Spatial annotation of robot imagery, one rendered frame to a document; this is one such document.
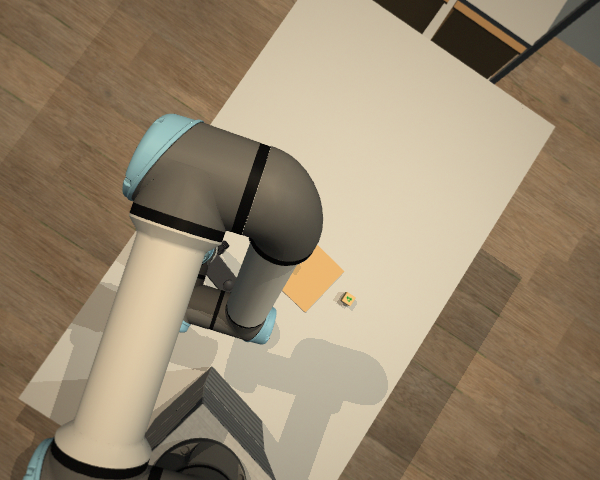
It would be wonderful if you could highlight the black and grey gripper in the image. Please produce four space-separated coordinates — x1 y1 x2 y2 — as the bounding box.
217 240 230 256

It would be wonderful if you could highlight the orange mat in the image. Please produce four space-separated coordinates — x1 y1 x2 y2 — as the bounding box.
283 245 344 312

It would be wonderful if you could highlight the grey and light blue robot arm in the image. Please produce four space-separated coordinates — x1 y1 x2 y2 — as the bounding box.
23 114 323 480

